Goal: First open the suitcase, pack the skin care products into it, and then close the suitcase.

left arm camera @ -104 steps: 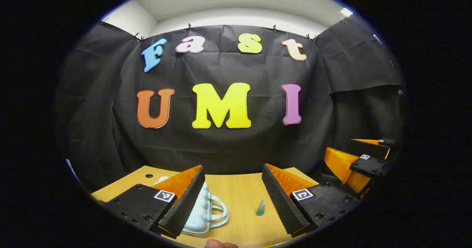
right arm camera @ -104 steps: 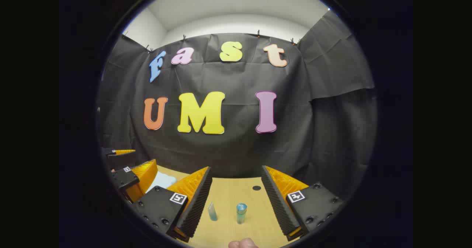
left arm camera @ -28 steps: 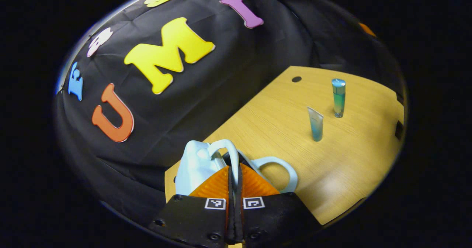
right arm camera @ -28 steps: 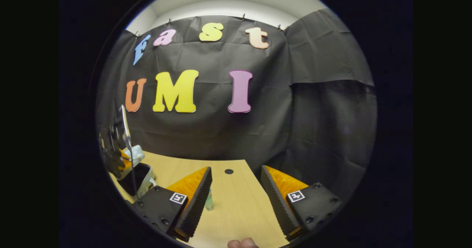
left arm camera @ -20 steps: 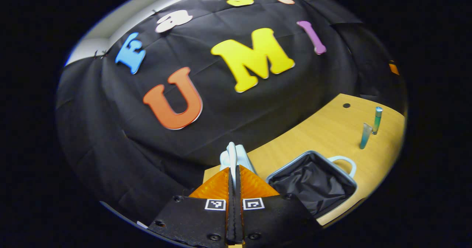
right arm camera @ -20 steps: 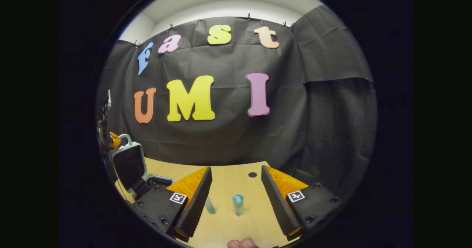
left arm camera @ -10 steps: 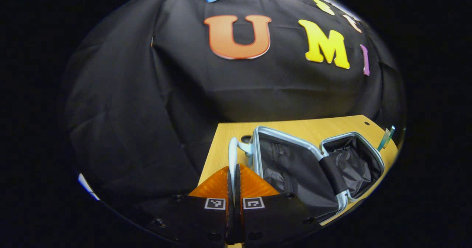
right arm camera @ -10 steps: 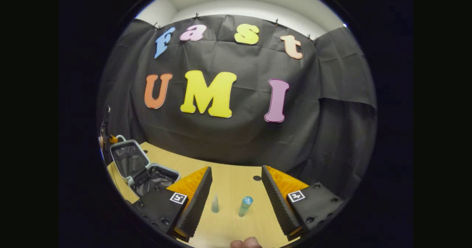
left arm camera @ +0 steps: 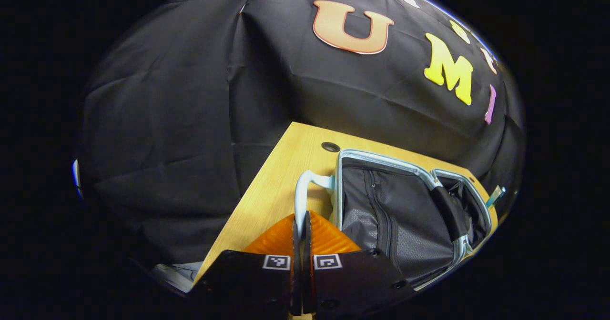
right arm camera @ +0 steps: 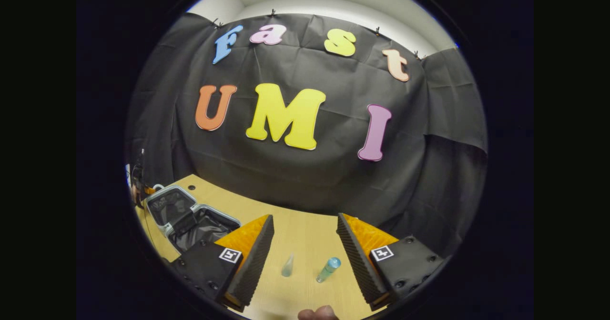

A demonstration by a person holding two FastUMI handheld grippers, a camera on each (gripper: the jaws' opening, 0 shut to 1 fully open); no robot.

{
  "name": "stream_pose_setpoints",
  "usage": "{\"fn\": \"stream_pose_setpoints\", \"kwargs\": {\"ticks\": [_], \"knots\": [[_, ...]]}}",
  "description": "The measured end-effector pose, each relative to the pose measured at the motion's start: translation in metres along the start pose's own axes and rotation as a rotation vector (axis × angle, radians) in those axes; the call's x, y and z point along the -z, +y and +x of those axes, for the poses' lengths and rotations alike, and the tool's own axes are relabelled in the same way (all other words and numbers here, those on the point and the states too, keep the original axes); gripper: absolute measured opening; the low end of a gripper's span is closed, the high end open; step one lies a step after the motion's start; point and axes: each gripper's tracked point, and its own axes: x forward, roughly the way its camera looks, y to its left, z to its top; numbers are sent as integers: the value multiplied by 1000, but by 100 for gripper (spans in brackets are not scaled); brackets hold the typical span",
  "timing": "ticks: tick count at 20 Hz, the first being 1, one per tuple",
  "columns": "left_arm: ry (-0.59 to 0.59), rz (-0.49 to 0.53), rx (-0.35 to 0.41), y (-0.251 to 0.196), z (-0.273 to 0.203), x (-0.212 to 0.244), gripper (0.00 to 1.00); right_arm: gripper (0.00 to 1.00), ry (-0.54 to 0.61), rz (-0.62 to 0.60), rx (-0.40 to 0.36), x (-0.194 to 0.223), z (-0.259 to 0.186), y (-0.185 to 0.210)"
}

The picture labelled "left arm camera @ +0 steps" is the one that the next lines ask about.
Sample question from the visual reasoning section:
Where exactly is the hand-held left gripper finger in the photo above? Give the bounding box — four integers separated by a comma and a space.
303, 210, 416, 319
190, 213, 303, 319

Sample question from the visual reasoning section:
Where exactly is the light blue suitcase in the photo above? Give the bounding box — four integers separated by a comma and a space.
294, 149, 494, 292

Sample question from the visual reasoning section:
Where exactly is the white crumpled cloth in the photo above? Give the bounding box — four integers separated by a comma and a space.
152, 261, 203, 293

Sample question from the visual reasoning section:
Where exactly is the black backdrop cloth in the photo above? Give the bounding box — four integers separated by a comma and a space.
76, 0, 527, 268

